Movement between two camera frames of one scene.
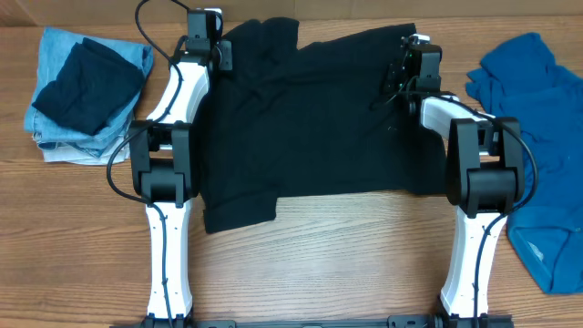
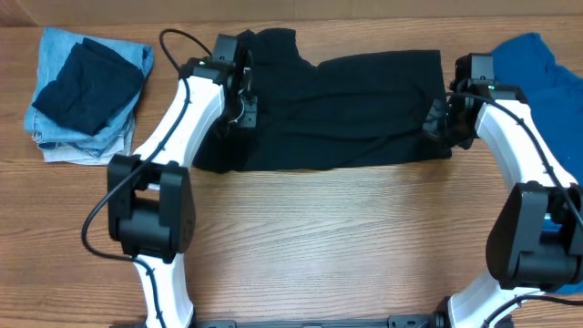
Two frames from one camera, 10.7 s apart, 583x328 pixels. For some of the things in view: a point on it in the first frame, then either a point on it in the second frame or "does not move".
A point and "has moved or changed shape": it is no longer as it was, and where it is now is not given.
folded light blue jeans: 62,143 does not move
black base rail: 441,321 does not move
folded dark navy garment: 92,89 does not move
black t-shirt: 299,117 has moved or changed shape
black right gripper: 394,78 → 439,117
